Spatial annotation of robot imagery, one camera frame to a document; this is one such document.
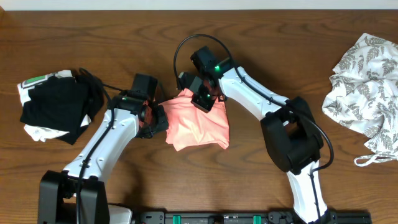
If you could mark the white fern print cloth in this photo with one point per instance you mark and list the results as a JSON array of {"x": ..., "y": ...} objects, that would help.
[{"x": 363, "y": 96}]

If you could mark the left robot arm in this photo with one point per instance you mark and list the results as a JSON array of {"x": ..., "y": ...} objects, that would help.
[{"x": 77, "y": 194}]

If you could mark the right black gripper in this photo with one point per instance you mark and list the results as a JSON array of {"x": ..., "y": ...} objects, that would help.
[{"x": 204, "y": 106}]

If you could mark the black folded garment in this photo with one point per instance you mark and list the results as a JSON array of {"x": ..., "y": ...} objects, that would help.
[{"x": 59, "y": 105}]

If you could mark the pink t-shirt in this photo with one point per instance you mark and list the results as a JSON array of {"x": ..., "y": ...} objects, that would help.
[{"x": 190, "y": 126}]

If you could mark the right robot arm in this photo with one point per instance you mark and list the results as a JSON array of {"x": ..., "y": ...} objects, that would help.
[{"x": 293, "y": 139}]

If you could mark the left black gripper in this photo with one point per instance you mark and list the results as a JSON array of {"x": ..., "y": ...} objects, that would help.
[{"x": 163, "y": 121}]

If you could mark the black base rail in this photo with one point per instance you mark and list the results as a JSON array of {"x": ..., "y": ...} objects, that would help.
[{"x": 233, "y": 217}]

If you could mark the white garment with green print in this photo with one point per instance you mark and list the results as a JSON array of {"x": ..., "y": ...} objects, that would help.
[{"x": 37, "y": 133}]

